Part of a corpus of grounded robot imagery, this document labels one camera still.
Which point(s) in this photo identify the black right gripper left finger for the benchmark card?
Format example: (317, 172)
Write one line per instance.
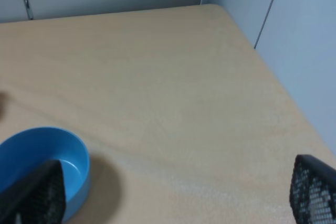
(38, 197)

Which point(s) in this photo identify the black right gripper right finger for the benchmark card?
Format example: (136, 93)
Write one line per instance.
(312, 191)

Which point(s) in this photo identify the blue plastic bowl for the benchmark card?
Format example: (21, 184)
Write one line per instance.
(25, 150)

